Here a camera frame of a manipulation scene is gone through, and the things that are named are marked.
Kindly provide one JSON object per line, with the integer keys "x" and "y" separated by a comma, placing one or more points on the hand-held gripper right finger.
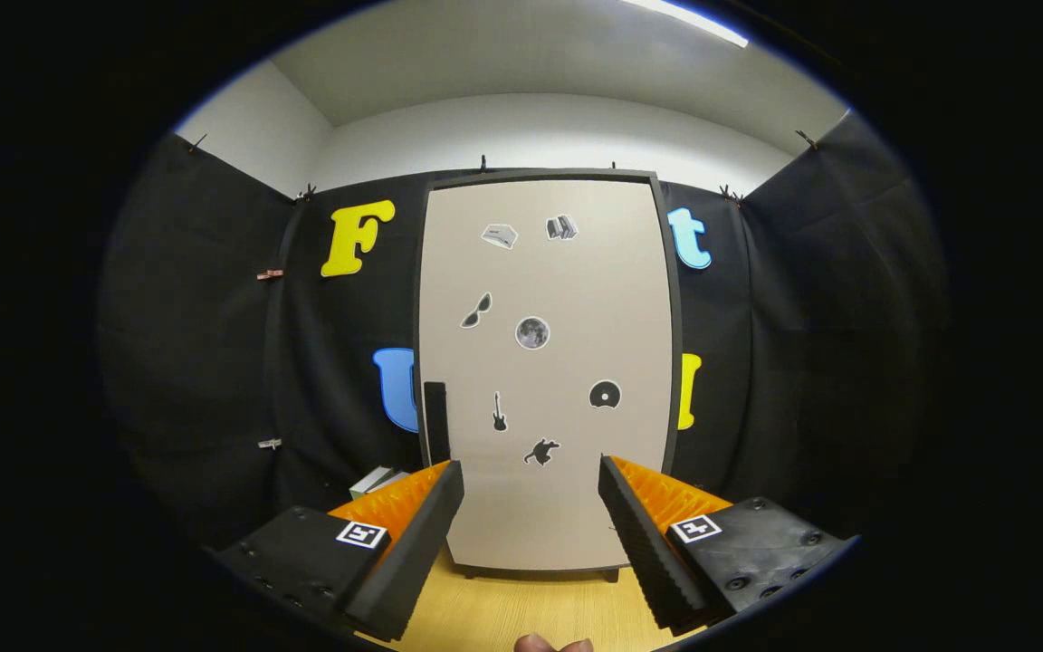
{"x": 646, "y": 543}

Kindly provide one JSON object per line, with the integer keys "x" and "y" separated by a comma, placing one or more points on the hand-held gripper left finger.
{"x": 422, "y": 543}

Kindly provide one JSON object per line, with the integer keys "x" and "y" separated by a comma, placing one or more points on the beige cabinet door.
{"x": 576, "y": 290}

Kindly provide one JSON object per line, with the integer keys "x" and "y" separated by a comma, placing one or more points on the green white book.
{"x": 377, "y": 480}

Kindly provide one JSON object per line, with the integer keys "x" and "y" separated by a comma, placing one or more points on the black backdrop cloth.
{"x": 205, "y": 362}

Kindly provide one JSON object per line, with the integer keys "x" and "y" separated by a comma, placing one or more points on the dark grey cabinet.
{"x": 540, "y": 174}

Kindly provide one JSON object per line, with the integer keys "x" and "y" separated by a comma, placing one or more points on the long ceiling light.
{"x": 684, "y": 20}

